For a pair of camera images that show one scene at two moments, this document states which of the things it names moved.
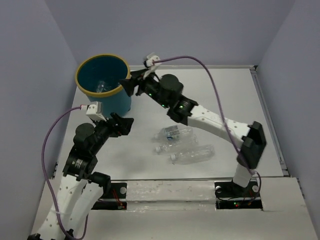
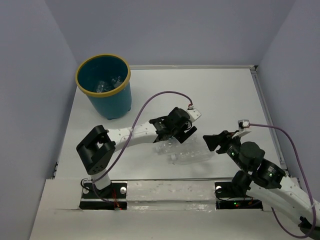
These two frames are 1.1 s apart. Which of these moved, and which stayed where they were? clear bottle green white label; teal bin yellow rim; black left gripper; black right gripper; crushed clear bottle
Moved: black right gripper; black left gripper; clear bottle green white label
Stayed: teal bin yellow rim; crushed clear bottle
